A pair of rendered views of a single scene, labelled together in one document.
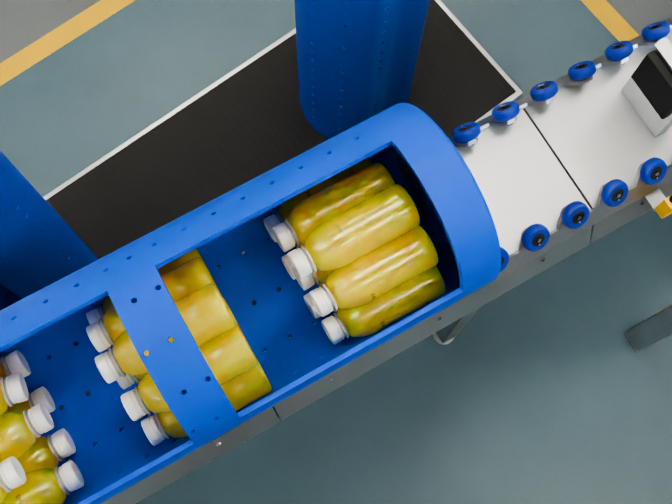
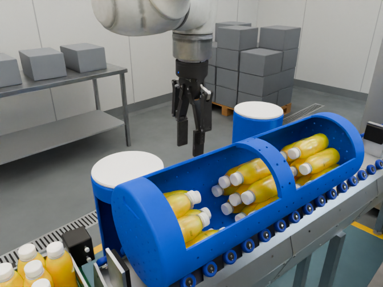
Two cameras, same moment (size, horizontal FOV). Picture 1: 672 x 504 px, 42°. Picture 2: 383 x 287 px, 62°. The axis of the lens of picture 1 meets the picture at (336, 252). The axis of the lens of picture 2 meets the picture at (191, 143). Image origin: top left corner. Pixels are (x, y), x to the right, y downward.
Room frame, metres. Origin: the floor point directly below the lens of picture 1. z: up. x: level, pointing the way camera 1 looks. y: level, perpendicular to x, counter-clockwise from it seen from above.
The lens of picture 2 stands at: (-0.67, 0.47, 1.67)
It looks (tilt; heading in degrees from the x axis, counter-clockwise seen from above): 26 degrees down; 356
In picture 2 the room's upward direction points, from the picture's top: straight up
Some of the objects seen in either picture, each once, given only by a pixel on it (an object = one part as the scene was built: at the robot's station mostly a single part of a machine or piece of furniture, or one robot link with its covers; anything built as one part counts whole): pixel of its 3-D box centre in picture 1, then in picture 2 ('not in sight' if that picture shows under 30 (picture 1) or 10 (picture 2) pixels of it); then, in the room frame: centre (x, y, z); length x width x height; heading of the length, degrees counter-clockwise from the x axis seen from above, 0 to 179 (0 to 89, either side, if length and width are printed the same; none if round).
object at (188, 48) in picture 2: not in sight; (192, 46); (0.06, 0.43, 1.55); 0.09 x 0.09 x 0.06
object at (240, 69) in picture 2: not in sight; (244, 69); (3.87, -0.57, 0.59); 1.20 x 0.80 x 1.19; 41
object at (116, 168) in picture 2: not in sight; (127, 168); (0.42, 0.65, 1.03); 0.28 x 0.28 x 0.01
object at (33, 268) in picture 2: not in sight; (33, 268); (-0.10, 0.81, 1.07); 0.04 x 0.04 x 0.02
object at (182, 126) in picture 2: not in sight; (182, 132); (0.09, 0.45, 1.32); 0.03 x 0.01 x 0.07; 123
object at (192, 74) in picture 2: not in sight; (191, 78); (0.06, 0.43, 1.47); 0.08 x 0.07 x 0.09; 33
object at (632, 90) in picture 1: (656, 91); (374, 139); (0.66, -0.49, 1.00); 0.10 x 0.04 x 0.15; 33
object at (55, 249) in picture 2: not in sight; (54, 249); (-0.04, 0.78, 1.07); 0.04 x 0.04 x 0.02
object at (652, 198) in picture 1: (659, 191); not in sight; (0.52, -0.52, 0.92); 0.08 x 0.03 x 0.05; 33
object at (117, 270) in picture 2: not in sight; (119, 275); (-0.07, 0.62, 0.99); 0.10 x 0.02 x 0.12; 33
